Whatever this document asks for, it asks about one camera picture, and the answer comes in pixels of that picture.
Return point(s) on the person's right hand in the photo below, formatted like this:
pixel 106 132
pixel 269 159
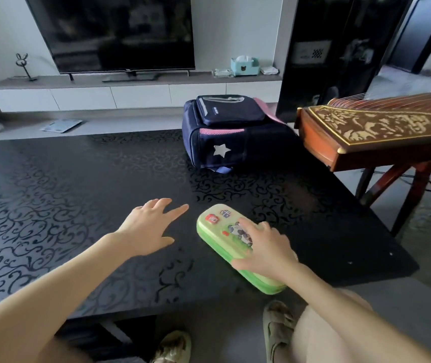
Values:
pixel 270 253

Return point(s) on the person's left hand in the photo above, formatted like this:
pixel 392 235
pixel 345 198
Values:
pixel 143 230

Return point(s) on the person's left thumb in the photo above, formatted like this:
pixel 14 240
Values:
pixel 166 241

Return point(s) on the person's left middle finger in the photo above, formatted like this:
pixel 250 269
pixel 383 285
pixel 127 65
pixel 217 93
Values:
pixel 163 203

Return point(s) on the person's right thumb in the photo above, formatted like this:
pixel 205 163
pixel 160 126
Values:
pixel 242 263

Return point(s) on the person's right middle finger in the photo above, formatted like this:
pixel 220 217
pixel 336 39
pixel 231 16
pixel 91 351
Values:
pixel 264 227

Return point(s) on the green cartoon pencil case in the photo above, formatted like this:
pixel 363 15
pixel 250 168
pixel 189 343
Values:
pixel 219 238

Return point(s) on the person's left forearm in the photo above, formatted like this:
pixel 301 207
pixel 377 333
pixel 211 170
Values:
pixel 45 298

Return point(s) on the person's right forearm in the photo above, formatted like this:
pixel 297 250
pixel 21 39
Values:
pixel 351 321

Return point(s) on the person's right sandal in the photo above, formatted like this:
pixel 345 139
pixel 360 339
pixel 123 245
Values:
pixel 277 328

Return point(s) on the person's sandal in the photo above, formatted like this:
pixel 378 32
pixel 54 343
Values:
pixel 172 347
pixel 277 328

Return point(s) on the navy backpack with star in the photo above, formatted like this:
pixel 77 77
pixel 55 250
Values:
pixel 238 139

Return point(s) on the person's right leg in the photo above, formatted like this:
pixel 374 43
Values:
pixel 313 336

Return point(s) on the person's left sandal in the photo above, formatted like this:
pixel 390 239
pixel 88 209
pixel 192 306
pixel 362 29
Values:
pixel 172 347

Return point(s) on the white low television cabinet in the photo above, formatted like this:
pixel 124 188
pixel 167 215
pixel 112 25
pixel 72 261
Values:
pixel 124 95

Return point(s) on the black television base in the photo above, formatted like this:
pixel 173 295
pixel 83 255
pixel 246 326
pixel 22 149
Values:
pixel 130 77

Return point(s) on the clear glass tray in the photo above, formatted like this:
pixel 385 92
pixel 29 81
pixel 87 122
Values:
pixel 222 73

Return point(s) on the carved wooden zither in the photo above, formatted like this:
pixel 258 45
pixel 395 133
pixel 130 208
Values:
pixel 381 132

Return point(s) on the red wooden zither stand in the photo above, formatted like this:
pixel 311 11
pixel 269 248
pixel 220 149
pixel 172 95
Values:
pixel 412 188

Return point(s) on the white small packet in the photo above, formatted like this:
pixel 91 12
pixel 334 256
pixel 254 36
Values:
pixel 269 70

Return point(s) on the teal tissue box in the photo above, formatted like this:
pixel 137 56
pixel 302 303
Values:
pixel 245 67

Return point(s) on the black flat screen television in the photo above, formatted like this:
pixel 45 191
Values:
pixel 113 30

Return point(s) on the black glossy tall cabinet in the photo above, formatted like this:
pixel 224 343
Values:
pixel 336 49

